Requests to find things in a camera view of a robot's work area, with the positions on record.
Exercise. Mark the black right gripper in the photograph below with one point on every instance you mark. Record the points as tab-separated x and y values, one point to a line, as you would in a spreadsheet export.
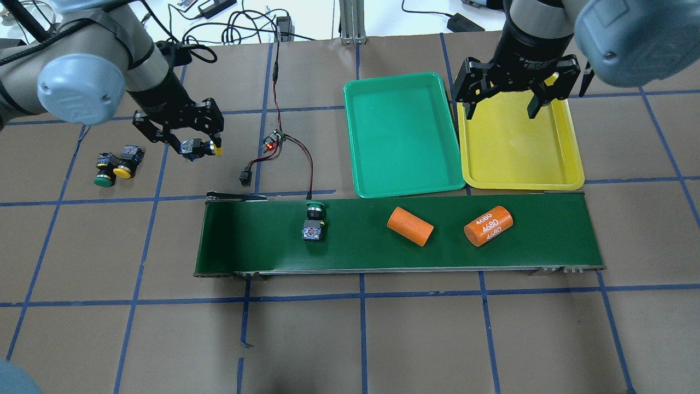
526	48

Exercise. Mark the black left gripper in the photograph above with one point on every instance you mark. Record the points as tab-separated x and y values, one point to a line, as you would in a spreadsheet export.
162	94

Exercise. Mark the yellow push button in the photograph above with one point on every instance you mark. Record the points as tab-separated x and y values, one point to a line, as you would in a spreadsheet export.
128	161
195	148

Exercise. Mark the green push button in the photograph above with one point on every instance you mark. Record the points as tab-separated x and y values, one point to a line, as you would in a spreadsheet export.
313	227
106	164

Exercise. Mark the orange cylinder with 4680 print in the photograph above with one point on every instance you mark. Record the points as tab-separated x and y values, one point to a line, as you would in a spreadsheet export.
488	226

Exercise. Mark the plain orange cylinder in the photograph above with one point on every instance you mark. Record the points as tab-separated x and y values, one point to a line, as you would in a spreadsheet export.
410	226

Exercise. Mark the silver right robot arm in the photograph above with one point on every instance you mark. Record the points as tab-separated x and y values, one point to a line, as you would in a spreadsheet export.
624	43

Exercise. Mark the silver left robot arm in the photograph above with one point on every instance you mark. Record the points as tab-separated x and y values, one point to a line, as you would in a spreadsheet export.
100	52

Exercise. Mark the yellow plastic tray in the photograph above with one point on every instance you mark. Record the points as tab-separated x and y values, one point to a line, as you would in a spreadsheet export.
502	148

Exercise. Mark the black power adapter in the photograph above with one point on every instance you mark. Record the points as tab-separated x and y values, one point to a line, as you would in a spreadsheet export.
459	23

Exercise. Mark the small green circuit board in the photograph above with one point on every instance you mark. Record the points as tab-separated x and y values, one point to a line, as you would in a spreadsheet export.
273	140

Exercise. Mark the green plastic tray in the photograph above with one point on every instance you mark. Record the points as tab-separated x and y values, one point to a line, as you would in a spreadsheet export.
401	136

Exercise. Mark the green conveyor belt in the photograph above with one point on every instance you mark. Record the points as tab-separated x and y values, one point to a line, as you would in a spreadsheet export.
527	232

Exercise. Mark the black cable connector plug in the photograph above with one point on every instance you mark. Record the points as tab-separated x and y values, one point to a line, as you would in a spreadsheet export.
245	177

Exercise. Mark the aluminium frame post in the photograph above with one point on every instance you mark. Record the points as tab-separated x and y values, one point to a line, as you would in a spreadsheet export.
352	22

